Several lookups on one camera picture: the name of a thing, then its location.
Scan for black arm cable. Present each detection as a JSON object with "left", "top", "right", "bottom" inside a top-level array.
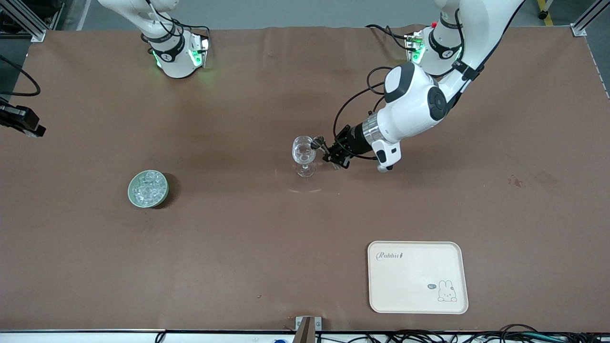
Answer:
[
  {"left": 333, "top": 0, "right": 525, "bottom": 160},
  {"left": 0, "top": 54, "right": 41, "bottom": 97}
]

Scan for black base cable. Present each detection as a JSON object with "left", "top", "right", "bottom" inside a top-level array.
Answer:
[
  {"left": 366, "top": 24, "right": 415, "bottom": 51},
  {"left": 172, "top": 18, "right": 211, "bottom": 43}
]

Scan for black right base cable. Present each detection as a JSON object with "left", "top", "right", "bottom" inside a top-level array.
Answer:
[{"left": 172, "top": 18, "right": 211, "bottom": 43}]

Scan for dark slanted bar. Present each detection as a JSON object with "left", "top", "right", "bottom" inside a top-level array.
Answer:
[{"left": 292, "top": 318, "right": 316, "bottom": 343}]

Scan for brown table cover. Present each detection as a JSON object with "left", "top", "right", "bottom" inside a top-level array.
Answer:
[{"left": 0, "top": 25, "right": 610, "bottom": 333}]

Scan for cream rabbit print tray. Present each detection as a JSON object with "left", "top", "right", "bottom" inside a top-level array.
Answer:
[{"left": 367, "top": 241, "right": 469, "bottom": 315}]

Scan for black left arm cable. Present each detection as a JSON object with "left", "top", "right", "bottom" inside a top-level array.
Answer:
[{"left": 333, "top": 0, "right": 525, "bottom": 160}]

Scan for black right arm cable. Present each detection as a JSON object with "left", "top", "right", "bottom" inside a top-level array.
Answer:
[{"left": 0, "top": 54, "right": 41, "bottom": 97}]

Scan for black cable tangle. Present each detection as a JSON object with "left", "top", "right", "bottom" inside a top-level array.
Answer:
[{"left": 315, "top": 324, "right": 610, "bottom": 343}]

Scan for grey metal bracket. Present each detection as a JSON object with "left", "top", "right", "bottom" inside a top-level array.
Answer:
[{"left": 295, "top": 316, "right": 323, "bottom": 331}]

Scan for green bowl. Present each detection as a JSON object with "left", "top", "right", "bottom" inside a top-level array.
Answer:
[{"left": 127, "top": 170, "right": 170, "bottom": 209}]

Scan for clear wine glass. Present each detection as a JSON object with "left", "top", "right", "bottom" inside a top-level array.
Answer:
[{"left": 292, "top": 136, "right": 317, "bottom": 178}]

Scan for clear ice cubes pile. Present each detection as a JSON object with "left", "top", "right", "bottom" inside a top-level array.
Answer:
[{"left": 132, "top": 172, "right": 166, "bottom": 203}]

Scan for aluminium frame profile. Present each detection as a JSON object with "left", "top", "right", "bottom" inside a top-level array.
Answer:
[
  {"left": 571, "top": 0, "right": 610, "bottom": 38},
  {"left": 0, "top": 0, "right": 65, "bottom": 43}
]

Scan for black left base cable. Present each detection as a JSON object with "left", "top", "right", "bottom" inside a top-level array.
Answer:
[{"left": 366, "top": 24, "right": 415, "bottom": 51}]

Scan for metal jigger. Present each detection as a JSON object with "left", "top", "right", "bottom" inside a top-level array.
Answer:
[{"left": 311, "top": 136, "right": 342, "bottom": 170}]

